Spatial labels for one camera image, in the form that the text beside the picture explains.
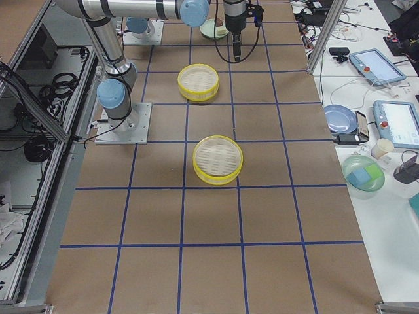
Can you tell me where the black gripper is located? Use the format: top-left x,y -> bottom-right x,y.
232,31 -> 242,63

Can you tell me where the cream white bun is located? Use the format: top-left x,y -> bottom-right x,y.
215,27 -> 228,37

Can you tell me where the yellow rimmed steamer basket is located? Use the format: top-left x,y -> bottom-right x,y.
192,135 -> 244,186
177,63 -> 219,102

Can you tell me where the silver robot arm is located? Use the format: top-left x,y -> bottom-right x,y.
57,1 -> 210,134
126,1 -> 247,63

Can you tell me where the light green plate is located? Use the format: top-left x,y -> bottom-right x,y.
200,18 -> 229,40

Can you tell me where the black webcam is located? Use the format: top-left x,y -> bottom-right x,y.
329,47 -> 350,64

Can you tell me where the blue plate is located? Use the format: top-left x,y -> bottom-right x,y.
324,105 -> 357,134

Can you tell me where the black power adapter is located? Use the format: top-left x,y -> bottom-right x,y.
333,134 -> 369,145

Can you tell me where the teach pendant far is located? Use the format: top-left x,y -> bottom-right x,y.
348,48 -> 406,86

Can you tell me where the teach pendant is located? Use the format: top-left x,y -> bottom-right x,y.
373,101 -> 419,150
348,48 -> 406,86

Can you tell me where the white paper cup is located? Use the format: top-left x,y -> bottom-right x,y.
371,138 -> 394,159

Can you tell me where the blue foam cube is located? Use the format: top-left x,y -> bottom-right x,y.
346,168 -> 371,188

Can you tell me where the teach pendant near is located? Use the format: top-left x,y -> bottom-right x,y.
373,101 -> 419,150

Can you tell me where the clear green bowl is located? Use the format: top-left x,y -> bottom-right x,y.
341,154 -> 385,199

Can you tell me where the green foam cube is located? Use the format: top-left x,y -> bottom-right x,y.
364,164 -> 384,181

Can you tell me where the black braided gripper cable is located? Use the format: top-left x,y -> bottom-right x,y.
214,0 -> 265,63

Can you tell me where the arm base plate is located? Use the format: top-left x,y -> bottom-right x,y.
123,20 -> 164,46
94,103 -> 152,145

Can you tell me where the aluminium frame post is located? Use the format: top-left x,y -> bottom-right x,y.
307,0 -> 347,75

